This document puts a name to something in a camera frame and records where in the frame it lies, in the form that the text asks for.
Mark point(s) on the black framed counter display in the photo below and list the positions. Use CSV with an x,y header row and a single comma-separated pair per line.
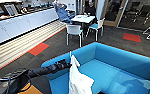
x,y
11,10

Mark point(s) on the white lower kitchen cabinets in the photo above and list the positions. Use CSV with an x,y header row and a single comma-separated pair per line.
x,y
21,25

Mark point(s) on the white clothes hanger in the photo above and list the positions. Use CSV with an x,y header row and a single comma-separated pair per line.
x,y
71,56

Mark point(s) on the white frame chair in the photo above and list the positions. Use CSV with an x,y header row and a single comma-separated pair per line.
x,y
74,31

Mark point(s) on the person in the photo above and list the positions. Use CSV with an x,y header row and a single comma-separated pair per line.
x,y
62,13
90,8

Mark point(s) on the black office chair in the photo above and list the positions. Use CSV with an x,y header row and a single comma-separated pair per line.
x,y
147,10
133,7

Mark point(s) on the blue sofa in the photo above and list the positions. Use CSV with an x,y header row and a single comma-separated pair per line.
x,y
117,66

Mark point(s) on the blue seat chair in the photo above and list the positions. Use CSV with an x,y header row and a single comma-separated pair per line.
x,y
97,27

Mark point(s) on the white rectangular table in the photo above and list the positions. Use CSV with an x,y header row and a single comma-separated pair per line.
x,y
83,19

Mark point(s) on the white shirt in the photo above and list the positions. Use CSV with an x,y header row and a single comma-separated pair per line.
x,y
79,80

